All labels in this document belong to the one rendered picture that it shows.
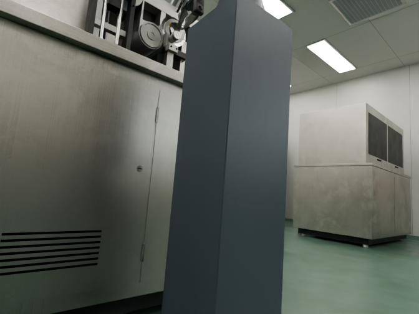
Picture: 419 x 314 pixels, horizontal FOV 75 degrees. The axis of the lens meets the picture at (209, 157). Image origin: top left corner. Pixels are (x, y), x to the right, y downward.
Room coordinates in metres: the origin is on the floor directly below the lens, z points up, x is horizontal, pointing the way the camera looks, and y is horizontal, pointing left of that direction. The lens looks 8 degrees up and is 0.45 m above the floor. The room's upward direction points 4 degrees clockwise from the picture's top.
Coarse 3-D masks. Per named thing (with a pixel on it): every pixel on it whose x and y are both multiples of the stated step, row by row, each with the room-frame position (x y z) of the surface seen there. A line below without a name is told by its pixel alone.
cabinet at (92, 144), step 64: (0, 64) 0.66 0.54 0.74; (64, 64) 0.75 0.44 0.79; (0, 128) 0.67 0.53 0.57; (64, 128) 0.77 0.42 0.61; (128, 128) 0.89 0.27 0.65; (0, 192) 0.69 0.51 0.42; (64, 192) 0.78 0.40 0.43; (128, 192) 0.91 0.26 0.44; (0, 256) 0.70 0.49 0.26; (64, 256) 0.80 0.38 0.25; (128, 256) 0.93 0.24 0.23
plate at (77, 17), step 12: (24, 0) 1.14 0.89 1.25; (36, 0) 1.17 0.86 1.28; (48, 0) 1.20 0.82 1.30; (60, 0) 1.24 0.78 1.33; (72, 0) 1.27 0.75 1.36; (84, 0) 1.30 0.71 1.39; (48, 12) 1.21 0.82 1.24; (60, 12) 1.24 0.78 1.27; (72, 12) 1.27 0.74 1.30; (84, 12) 1.31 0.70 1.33; (72, 24) 1.28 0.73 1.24; (84, 24) 1.31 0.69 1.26; (108, 36) 1.40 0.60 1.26
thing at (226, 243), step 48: (240, 0) 0.55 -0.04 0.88; (192, 48) 0.68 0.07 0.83; (240, 48) 0.56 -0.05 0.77; (288, 48) 0.66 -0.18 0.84; (192, 96) 0.66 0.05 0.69; (240, 96) 0.56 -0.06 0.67; (288, 96) 0.66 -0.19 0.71; (192, 144) 0.65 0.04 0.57; (240, 144) 0.57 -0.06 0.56; (192, 192) 0.63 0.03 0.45; (240, 192) 0.57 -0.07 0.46; (192, 240) 0.62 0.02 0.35; (240, 240) 0.58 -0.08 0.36; (192, 288) 0.61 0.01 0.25; (240, 288) 0.58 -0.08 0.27
